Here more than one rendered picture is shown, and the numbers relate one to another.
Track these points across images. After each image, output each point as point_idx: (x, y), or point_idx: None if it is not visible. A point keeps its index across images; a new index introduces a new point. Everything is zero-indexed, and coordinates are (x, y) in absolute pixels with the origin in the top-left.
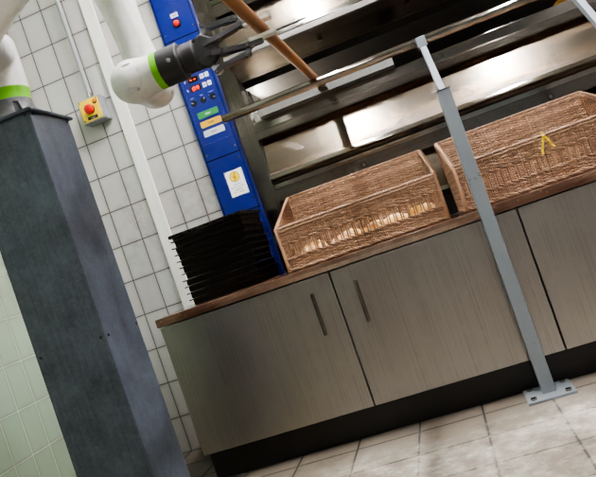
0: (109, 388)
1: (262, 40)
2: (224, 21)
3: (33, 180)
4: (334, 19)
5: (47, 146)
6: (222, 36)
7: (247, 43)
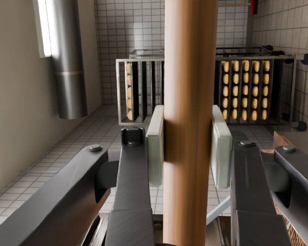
0: None
1: (236, 130)
2: (75, 174)
3: None
4: None
5: None
6: (150, 199)
7: (237, 143)
